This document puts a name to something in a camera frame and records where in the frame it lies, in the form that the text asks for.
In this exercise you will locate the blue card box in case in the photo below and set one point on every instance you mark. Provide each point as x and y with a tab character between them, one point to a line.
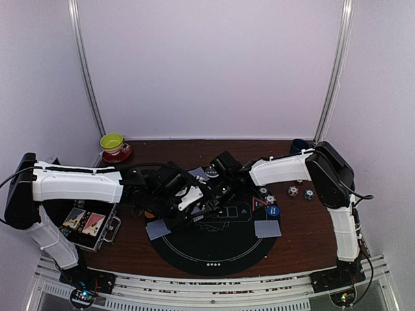
73	219

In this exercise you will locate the blue playing card deck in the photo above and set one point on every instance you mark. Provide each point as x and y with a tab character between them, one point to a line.
198	212

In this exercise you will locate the clear round dealer button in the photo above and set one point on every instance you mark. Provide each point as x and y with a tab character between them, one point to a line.
211	173

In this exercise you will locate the red card box in case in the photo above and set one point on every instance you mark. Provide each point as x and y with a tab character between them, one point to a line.
93	224

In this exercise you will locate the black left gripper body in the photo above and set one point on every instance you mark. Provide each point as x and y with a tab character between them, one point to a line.
161	205

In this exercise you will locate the orange round blind button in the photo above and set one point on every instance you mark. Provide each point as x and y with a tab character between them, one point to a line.
148	214

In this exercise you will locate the blue round blind button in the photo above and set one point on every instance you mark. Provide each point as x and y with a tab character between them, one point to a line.
273	210

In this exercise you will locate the round black poker mat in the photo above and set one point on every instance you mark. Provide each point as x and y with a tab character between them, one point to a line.
221	245

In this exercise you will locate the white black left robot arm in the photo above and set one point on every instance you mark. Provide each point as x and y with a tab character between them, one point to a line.
41	195

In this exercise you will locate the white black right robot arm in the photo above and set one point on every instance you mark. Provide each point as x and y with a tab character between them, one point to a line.
333	181

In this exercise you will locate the blue white poker chip stack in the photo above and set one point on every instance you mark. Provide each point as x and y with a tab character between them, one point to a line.
293	191

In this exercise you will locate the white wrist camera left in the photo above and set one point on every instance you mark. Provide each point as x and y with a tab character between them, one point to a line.
188	197

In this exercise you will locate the green poker chip stack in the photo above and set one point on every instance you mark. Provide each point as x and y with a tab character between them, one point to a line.
309	194

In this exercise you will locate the aluminium front rail frame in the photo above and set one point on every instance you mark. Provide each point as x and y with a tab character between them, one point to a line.
293	291

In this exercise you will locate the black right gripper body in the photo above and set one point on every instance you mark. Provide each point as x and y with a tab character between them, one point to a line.
224	195

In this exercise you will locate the aluminium poker case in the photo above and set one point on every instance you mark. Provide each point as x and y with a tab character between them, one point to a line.
107	232

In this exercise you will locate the red black triangle marker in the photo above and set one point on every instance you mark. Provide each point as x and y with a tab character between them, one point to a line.
258	203

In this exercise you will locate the blue card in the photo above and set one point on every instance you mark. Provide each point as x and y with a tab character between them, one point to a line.
199	174
156	229
267	229

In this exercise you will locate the dark blue enamel mug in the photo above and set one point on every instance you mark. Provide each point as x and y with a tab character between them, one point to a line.
297	145

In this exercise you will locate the green bowl on red saucer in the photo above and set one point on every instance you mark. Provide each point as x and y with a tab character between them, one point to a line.
114	148

